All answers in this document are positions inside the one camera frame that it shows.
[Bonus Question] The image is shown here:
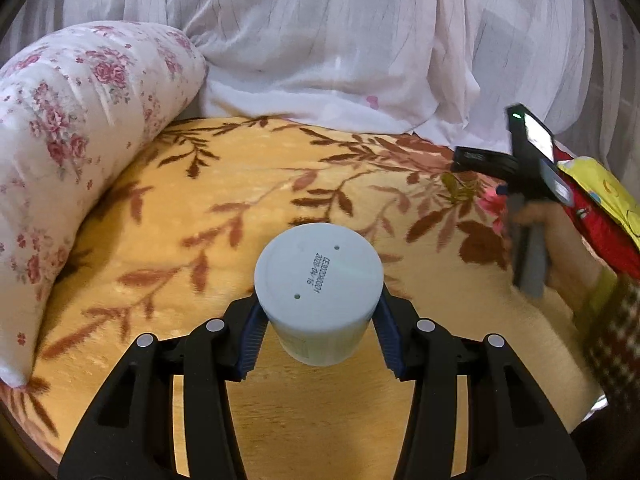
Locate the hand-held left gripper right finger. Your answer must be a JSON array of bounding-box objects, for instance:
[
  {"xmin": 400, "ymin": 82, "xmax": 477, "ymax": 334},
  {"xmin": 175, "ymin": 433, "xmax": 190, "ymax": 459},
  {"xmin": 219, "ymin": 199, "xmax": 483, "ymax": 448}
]
[{"xmin": 372, "ymin": 285, "xmax": 586, "ymax": 480}]

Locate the person's right forearm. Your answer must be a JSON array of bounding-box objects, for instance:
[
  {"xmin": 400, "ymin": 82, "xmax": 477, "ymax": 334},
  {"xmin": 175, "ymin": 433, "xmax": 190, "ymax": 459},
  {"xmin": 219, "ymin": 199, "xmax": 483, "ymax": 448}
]
[{"xmin": 572, "ymin": 266, "xmax": 640, "ymax": 412}]

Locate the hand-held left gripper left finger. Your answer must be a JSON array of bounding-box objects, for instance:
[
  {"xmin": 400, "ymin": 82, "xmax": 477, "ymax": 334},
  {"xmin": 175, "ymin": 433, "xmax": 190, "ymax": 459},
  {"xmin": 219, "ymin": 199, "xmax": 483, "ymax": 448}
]
[{"xmin": 57, "ymin": 296, "xmax": 266, "ymax": 480}]

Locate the yellow plastic packet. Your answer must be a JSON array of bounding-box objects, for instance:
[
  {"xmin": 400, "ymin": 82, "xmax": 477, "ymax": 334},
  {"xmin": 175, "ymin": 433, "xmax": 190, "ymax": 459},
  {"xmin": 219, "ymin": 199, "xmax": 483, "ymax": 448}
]
[{"xmin": 556, "ymin": 157, "xmax": 640, "ymax": 252}]

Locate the floral rolled quilt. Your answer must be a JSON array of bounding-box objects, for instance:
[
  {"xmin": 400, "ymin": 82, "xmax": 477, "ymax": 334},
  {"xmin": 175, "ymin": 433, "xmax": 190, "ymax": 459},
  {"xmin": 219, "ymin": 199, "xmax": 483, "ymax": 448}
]
[{"xmin": 0, "ymin": 21, "xmax": 209, "ymax": 389}]

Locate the white sheer curtain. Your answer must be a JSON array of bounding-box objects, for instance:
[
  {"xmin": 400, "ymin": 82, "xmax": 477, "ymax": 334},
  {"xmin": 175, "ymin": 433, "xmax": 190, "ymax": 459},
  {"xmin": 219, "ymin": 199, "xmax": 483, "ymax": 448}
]
[{"xmin": 10, "ymin": 0, "xmax": 640, "ymax": 162}]

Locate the yellow leaf-print blanket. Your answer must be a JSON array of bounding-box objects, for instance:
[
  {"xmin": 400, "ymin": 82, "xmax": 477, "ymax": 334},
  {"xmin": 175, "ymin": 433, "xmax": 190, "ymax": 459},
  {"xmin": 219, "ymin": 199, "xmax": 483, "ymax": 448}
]
[{"xmin": 0, "ymin": 116, "xmax": 610, "ymax": 480}]

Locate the pale white round bottle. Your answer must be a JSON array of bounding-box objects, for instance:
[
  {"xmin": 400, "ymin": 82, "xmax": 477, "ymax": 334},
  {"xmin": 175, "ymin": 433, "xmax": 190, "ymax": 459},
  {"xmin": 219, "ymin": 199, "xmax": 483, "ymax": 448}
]
[{"xmin": 254, "ymin": 224, "xmax": 385, "ymax": 367}]

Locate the red cloth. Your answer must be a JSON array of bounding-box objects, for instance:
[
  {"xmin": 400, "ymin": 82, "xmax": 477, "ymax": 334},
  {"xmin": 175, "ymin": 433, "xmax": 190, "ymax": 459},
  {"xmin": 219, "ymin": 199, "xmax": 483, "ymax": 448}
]
[{"xmin": 562, "ymin": 199, "xmax": 640, "ymax": 282}]

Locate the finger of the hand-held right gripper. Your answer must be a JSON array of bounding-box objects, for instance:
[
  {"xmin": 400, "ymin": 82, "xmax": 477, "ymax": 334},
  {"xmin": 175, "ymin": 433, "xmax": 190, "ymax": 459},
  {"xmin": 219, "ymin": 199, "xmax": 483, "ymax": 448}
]
[{"xmin": 451, "ymin": 145, "xmax": 519, "ymax": 179}]

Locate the person's right hand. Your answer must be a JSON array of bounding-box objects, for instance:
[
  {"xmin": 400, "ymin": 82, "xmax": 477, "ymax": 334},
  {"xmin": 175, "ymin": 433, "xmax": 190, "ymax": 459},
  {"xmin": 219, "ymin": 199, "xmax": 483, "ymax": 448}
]
[{"xmin": 514, "ymin": 200, "xmax": 603, "ymax": 313}]

